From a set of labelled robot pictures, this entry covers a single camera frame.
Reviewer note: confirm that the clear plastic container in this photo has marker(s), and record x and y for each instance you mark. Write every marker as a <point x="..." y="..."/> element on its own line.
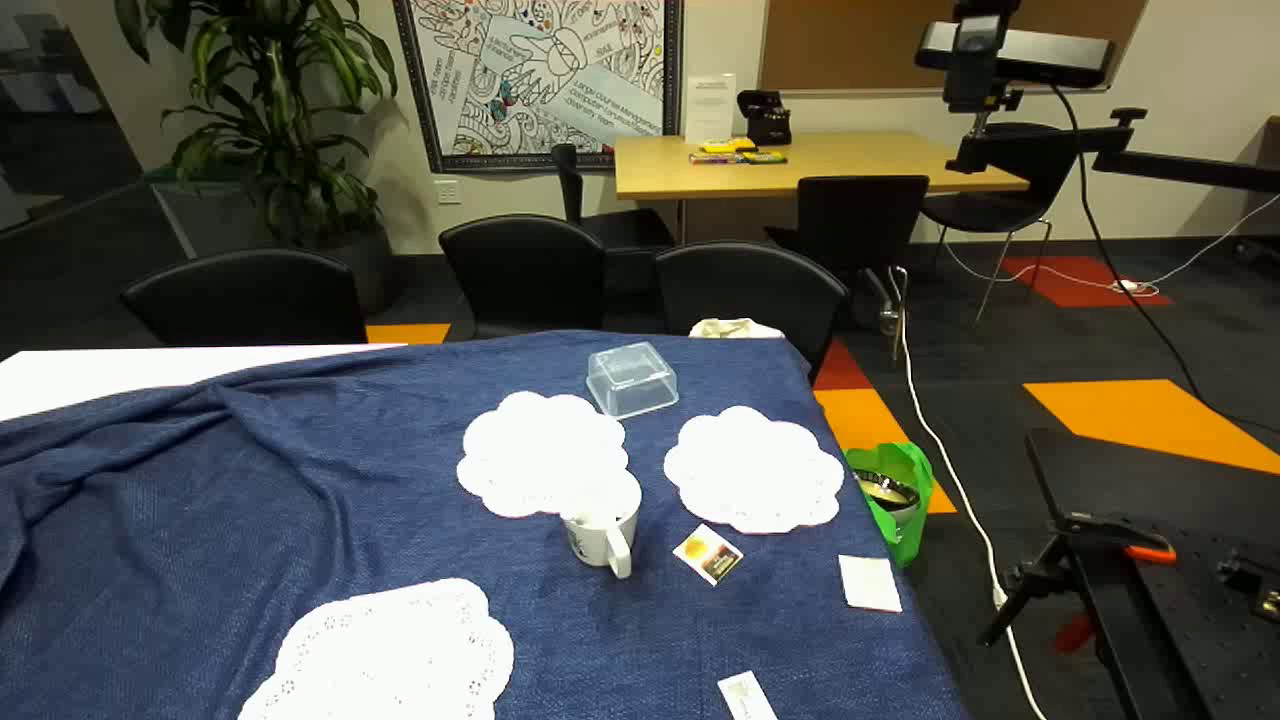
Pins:
<point x="633" y="382"/>

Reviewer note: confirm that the white folded cloth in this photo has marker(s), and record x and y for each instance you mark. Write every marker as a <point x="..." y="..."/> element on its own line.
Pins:
<point x="732" y="328"/>

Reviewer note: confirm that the black tub chair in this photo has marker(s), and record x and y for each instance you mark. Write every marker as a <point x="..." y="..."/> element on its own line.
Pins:
<point x="527" y="274"/>
<point x="254" y="301"/>
<point x="745" y="285"/>

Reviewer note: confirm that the black slim chair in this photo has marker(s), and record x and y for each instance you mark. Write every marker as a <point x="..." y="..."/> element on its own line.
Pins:
<point x="627" y="229"/>

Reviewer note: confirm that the white paper doily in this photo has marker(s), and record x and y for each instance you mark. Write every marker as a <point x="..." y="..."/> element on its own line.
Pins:
<point x="386" y="662"/>
<point x="755" y="475"/>
<point x="533" y="454"/>

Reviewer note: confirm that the tea bag packet orange picture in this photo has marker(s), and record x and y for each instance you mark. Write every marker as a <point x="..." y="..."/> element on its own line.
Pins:
<point x="711" y="552"/>

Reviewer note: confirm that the yellow items on tray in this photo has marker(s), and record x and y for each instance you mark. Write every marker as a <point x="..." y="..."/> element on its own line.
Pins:
<point x="726" y="151"/>

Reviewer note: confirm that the white paper sign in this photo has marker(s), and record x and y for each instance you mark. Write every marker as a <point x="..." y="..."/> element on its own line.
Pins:
<point x="711" y="106"/>

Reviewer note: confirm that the black square-backed chair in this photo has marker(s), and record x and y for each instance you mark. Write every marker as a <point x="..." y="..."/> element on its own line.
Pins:
<point x="862" y="215"/>

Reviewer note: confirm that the black desk device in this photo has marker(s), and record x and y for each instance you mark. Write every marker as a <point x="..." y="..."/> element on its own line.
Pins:
<point x="767" y="123"/>

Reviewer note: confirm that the wooden meeting table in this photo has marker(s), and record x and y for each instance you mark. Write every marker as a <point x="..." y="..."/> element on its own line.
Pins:
<point x="855" y="155"/>

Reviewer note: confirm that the framed poster board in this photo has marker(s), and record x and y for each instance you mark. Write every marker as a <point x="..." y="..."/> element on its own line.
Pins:
<point x="533" y="82"/>

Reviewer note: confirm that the white paper sachet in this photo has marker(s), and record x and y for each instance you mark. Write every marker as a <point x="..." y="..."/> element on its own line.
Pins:
<point x="868" y="584"/>
<point x="745" y="699"/>

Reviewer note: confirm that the green bag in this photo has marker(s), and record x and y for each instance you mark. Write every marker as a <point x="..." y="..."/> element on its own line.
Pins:
<point x="912" y="530"/>

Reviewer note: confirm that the brown cork board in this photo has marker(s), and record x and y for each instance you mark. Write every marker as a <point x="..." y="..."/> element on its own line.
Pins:
<point x="855" y="42"/>

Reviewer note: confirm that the blue denim table cloth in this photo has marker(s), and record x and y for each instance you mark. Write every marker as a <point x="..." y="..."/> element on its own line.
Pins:
<point x="264" y="507"/>

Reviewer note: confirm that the black office chair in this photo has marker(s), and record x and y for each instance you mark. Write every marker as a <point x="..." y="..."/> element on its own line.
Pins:
<point x="1013" y="201"/>

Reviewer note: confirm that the potted green plant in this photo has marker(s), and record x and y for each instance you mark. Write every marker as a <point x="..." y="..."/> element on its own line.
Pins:
<point x="264" y="82"/>

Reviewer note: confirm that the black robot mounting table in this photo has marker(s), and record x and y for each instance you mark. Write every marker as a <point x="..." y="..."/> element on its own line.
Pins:
<point x="1175" y="665"/>

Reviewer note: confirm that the black camera on mount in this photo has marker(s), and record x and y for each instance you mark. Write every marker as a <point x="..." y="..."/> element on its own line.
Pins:
<point x="1025" y="54"/>

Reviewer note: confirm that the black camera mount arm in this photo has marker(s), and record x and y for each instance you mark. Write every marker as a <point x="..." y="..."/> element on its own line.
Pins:
<point x="1201" y="164"/>

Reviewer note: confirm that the small black bracket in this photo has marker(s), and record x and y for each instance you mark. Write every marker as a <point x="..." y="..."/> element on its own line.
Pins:
<point x="1255" y="584"/>

